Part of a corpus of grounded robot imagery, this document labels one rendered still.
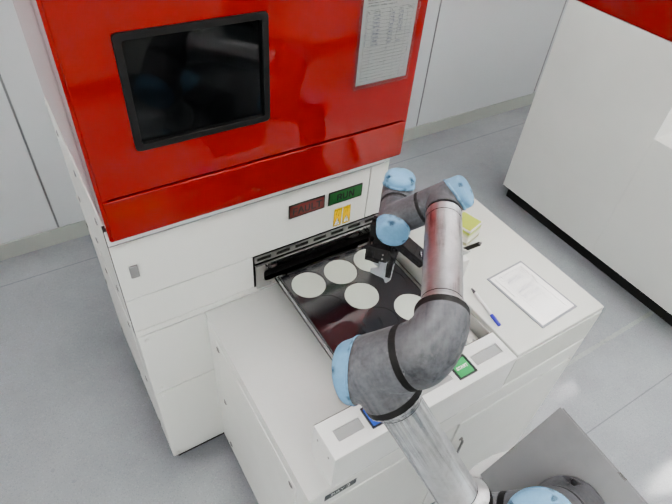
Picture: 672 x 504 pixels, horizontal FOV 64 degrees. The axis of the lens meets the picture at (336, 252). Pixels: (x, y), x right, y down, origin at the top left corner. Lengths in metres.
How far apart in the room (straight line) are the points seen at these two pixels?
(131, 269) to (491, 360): 0.93
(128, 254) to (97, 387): 1.25
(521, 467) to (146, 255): 1.01
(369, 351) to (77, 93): 0.68
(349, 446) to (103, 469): 1.33
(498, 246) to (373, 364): 0.93
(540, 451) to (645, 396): 1.60
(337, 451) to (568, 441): 0.50
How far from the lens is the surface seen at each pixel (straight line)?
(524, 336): 1.52
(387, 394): 0.93
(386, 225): 1.17
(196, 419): 2.09
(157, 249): 1.41
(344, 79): 1.31
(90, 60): 1.07
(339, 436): 1.26
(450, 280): 0.96
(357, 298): 1.57
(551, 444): 1.34
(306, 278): 1.61
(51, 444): 2.49
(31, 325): 2.89
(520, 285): 1.64
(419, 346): 0.87
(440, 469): 1.06
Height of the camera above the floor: 2.08
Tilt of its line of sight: 44 degrees down
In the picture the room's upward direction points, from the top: 6 degrees clockwise
